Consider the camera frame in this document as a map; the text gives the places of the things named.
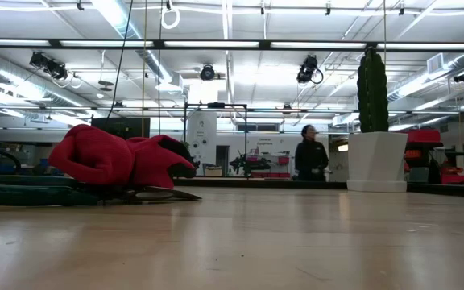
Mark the black round ceiling spotlight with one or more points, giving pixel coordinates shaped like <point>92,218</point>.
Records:
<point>207,73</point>

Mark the black twin ceiling spotlight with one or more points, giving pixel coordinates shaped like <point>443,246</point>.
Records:
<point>55,69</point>

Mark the black background robot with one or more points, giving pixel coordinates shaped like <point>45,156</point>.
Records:
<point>252,164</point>

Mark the red and black garden glove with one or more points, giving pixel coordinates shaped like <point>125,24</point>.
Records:
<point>95,157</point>

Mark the black monitor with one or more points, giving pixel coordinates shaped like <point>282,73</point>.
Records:
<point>123,127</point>

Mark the green cactus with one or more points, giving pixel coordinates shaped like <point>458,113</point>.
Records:
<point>373,92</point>

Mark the red storage bin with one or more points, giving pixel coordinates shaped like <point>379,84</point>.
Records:
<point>423,137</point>
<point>455,179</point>

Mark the black overhead light beam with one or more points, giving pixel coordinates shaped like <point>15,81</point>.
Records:
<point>264,44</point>

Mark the black tubular stand frame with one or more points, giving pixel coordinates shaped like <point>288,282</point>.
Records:
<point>216,105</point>

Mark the black aluminium table frame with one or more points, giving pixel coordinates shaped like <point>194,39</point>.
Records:
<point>256,183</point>

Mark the white plant pot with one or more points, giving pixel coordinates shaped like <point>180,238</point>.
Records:
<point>377,161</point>

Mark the person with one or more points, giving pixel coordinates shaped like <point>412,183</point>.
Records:
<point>310,157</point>

